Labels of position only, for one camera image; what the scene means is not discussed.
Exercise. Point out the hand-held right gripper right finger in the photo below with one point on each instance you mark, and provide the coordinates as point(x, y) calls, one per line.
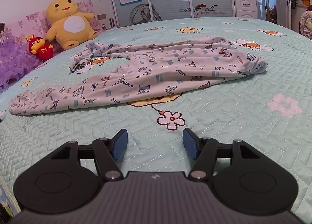
point(190, 144)

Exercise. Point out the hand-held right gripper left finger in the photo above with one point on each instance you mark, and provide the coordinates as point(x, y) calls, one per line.
point(120, 144)

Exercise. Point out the letter-print pants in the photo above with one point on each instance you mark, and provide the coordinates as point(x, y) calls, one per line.
point(158, 72)

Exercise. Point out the bee-print quilted bedspread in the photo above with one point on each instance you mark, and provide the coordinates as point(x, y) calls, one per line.
point(231, 116)

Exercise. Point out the red plush toy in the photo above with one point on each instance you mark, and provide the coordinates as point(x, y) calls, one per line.
point(41, 48)

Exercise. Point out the purple ruffled cushion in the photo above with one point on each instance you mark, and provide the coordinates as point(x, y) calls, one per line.
point(17, 65)

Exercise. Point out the yellow plush toy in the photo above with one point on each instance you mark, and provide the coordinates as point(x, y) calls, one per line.
point(70, 23)

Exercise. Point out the white drawer cabinet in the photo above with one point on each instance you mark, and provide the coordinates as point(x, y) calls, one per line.
point(246, 6)

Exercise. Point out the pink floral pillow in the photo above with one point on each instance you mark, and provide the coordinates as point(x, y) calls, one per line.
point(36, 20)

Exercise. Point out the wooden chair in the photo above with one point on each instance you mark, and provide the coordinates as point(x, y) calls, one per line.
point(270, 14)

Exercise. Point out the rolled floral duvet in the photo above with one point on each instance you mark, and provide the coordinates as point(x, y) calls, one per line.
point(306, 25)

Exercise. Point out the grey wall socket plate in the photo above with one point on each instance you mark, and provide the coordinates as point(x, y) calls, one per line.
point(101, 16)

